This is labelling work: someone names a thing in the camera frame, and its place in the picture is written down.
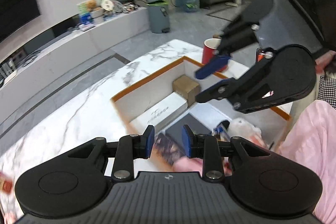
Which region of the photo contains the black box gold lettering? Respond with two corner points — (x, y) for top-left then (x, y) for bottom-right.
(165, 114), (211, 149)

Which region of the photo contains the pink mini backpack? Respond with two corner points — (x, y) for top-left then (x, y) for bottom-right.
(173, 156), (232, 176)

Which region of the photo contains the illustrated card box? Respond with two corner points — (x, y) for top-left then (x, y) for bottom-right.
(153, 133), (185, 166)

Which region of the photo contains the long white box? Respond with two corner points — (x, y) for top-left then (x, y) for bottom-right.
(130, 92), (188, 134)

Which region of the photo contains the white dog plush striped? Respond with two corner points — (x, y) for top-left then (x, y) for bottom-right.
(227, 118), (266, 148)

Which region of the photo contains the small brown cardboard box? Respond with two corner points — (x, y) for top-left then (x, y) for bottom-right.
(173, 75), (201, 107)

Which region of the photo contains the brown dog plush blue outfit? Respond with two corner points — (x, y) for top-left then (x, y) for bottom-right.
(211, 120), (230, 141)

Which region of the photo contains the person right hand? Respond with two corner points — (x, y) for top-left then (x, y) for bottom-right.
(315, 51), (336, 78)

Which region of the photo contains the smartphone with lit screen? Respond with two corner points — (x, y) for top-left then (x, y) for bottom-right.
(256, 48), (274, 98)

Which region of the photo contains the red ceramic mug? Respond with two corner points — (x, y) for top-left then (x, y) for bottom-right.
(202, 38), (228, 75)

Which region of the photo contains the orange cardboard storage box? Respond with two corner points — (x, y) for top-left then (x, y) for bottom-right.
(111, 56), (291, 147)

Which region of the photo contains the grey pedal trash bin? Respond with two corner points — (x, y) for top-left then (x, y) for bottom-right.
(146, 0), (170, 34)

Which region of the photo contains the white marble tv console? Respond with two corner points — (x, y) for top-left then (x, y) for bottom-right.
(1, 7), (149, 122)

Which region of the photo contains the orange tea drink bottle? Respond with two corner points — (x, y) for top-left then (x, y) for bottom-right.
(0, 172), (13, 194)

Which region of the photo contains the white wifi router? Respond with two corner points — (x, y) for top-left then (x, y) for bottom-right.
(1, 59), (17, 84)

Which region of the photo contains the teddy bear on console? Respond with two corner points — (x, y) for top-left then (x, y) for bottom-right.
(85, 0), (98, 12)

